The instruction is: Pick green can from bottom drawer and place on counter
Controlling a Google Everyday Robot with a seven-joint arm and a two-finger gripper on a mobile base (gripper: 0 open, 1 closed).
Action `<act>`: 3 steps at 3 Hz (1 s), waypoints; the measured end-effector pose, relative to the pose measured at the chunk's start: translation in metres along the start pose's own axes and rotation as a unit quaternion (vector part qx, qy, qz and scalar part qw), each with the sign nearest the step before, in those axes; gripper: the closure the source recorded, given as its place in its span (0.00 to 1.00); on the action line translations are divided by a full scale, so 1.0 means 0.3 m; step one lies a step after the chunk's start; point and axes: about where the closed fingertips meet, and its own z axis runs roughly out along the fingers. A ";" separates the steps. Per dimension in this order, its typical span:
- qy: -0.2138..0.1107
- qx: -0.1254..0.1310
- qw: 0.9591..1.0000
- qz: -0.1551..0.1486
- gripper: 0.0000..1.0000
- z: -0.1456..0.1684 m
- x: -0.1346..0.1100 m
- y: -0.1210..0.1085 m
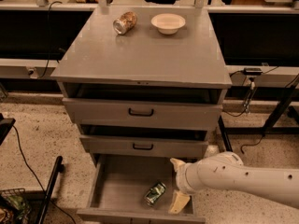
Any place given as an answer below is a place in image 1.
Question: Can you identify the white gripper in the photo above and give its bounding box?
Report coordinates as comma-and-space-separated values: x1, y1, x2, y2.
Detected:
168, 158, 198, 214

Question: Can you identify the green soda can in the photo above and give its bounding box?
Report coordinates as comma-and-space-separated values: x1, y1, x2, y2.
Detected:
144, 182, 166, 206

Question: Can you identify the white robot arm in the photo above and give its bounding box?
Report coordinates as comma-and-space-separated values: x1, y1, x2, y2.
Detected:
168, 151, 299, 214

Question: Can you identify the grey bottom drawer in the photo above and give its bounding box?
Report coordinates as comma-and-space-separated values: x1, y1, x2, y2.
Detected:
78, 155, 206, 224

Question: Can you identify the grey drawer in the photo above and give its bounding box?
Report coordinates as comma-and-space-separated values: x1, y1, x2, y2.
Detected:
80, 135, 207, 158
63, 98, 221, 131
78, 155, 206, 224

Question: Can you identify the grey middle drawer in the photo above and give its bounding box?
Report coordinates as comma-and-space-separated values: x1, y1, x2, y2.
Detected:
80, 135, 207, 158

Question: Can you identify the grey drawer cabinet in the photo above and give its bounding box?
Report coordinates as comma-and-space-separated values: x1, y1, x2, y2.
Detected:
50, 5, 233, 166

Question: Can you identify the grey top drawer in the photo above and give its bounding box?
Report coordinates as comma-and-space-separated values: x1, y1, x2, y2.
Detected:
63, 98, 221, 131

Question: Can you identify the brown patterned soda can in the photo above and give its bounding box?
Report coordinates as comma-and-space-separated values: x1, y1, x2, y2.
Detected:
113, 11, 137, 35

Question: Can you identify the black table leg right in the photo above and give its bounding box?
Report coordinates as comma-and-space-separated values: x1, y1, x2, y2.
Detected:
218, 116, 233, 152

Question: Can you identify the black stand leg left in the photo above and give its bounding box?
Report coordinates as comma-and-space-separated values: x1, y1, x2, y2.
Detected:
36, 156, 64, 224

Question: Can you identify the black power adapter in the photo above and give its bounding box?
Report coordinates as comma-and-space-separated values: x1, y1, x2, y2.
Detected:
243, 67, 263, 76

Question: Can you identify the white bowl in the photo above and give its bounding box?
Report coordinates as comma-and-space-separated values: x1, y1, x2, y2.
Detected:
151, 13, 186, 35

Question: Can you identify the black middle drawer handle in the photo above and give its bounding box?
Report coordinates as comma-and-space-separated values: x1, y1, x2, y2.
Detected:
132, 143, 154, 151

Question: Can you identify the black drawer handle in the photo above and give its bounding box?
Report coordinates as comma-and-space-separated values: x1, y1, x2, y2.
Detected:
128, 108, 154, 117
132, 143, 154, 151

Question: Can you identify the black top drawer handle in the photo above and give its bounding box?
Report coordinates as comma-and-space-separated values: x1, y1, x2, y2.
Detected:
128, 108, 154, 117

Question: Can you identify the black floor cable right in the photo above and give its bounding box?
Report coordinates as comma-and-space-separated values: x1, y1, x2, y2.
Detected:
239, 131, 267, 155

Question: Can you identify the black floor cable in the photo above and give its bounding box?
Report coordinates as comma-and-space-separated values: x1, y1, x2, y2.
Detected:
239, 131, 267, 155
12, 124, 78, 224

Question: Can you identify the wire basket with items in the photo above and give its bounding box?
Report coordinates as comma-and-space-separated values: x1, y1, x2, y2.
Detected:
0, 189, 31, 224

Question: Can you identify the black floor cable left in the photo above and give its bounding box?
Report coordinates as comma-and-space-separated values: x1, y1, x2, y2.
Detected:
12, 124, 78, 224

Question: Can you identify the black wall cable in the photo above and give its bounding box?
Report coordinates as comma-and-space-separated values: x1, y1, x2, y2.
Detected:
37, 0, 64, 79

